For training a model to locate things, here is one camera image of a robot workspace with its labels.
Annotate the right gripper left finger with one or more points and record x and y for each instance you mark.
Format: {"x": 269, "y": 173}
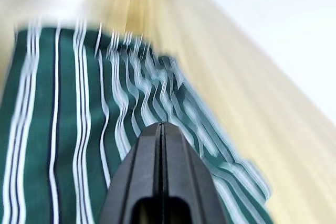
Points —
{"x": 141, "y": 166}

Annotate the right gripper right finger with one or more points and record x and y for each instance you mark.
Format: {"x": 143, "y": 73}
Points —
{"x": 183, "y": 166}

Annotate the green white striped T-shirt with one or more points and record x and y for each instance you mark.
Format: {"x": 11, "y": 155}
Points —
{"x": 63, "y": 119}

